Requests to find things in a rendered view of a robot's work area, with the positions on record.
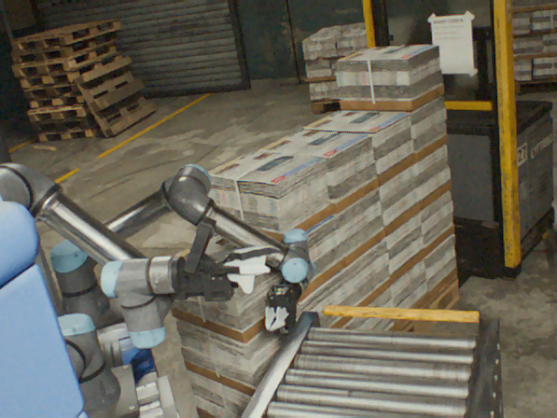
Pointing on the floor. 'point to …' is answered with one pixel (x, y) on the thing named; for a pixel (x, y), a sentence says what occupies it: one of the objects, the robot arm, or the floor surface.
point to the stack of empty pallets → (63, 77)
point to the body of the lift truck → (532, 148)
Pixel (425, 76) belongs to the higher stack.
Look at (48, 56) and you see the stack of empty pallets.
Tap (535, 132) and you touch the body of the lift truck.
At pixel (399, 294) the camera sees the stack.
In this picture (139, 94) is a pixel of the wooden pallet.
